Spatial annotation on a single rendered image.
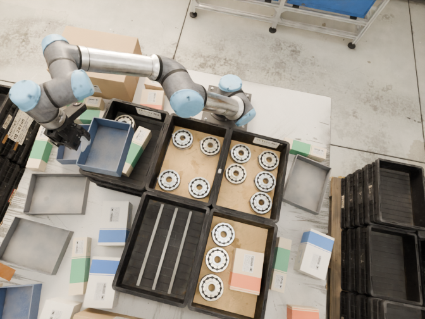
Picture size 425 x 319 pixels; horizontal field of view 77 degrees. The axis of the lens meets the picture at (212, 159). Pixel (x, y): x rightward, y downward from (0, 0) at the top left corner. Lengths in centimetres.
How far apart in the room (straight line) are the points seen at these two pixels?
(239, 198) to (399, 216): 111
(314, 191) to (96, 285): 115
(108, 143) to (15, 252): 72
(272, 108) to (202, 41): 141
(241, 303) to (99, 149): 87
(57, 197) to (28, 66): 172
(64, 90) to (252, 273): 94
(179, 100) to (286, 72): 195
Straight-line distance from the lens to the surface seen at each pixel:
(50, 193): 159
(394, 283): 211
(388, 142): 288
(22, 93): 85
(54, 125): 93
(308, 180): 157
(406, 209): 210
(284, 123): 166
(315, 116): 176
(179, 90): 99
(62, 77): 86
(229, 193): 130
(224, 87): 137
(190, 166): 133
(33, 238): 158
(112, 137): 117
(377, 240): 208
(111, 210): 137
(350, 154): 263
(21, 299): 158
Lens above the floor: 209
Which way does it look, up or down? 69 degrees down
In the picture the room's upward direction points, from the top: 12 degrees clockwise
